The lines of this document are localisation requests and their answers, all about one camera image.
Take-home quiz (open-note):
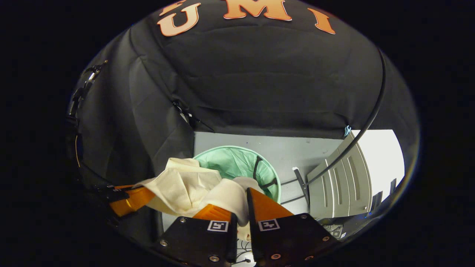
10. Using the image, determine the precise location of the cream collared shirt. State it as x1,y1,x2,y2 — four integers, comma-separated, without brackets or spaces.
134,158,266,241

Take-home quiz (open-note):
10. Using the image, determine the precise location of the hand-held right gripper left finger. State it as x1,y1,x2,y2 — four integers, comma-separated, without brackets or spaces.
155,203,239,267

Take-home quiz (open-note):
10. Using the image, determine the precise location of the black clothes rail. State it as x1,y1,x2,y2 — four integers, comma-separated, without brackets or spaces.
280,48,386,206

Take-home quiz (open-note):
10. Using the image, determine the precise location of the white-topped grey drawer cabinet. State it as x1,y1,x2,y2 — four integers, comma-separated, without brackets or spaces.
307,129,406,219

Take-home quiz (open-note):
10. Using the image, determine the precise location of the green laundry hamper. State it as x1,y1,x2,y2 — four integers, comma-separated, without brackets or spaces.
193,145,282,204

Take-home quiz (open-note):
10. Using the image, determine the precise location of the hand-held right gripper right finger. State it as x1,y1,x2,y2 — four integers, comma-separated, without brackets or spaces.
246,187,339,267

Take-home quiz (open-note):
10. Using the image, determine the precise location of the black strap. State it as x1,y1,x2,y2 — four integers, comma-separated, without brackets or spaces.
171,98,216,133

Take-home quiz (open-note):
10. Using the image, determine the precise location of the black backdrop cloth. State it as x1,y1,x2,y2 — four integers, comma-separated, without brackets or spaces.
67,0,420,245

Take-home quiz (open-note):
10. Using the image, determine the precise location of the black metal clamp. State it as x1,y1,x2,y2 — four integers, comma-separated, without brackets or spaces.
67,59,109,123

